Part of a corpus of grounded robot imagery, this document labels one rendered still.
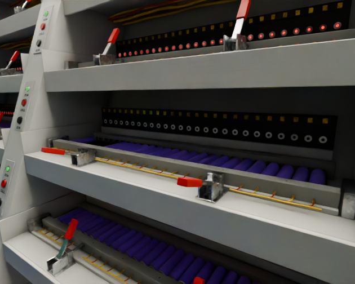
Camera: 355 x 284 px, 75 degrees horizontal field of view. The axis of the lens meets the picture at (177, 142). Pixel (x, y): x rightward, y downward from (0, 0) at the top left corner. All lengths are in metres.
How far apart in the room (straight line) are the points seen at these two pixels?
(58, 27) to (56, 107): 0.19
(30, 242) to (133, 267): 0.27
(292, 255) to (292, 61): 0.21
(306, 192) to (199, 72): 0.20
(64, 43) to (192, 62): 0.41
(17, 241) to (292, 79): 0.61
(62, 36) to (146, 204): 0.48
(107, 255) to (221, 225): 0.26
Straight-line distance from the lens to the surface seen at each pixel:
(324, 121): 0.43
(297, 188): 0.31
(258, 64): 0.31
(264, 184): 0.31
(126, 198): 0.37
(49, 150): 0.44
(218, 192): 0.31
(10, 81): 0.79
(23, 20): 0.87
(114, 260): 0.48
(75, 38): 0.70
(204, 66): 0.34
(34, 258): 0.58
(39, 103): 0.63
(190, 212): 0.31
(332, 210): 0.31
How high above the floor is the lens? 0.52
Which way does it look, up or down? 5 degrees up
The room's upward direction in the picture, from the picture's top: 10 degrees clockwise
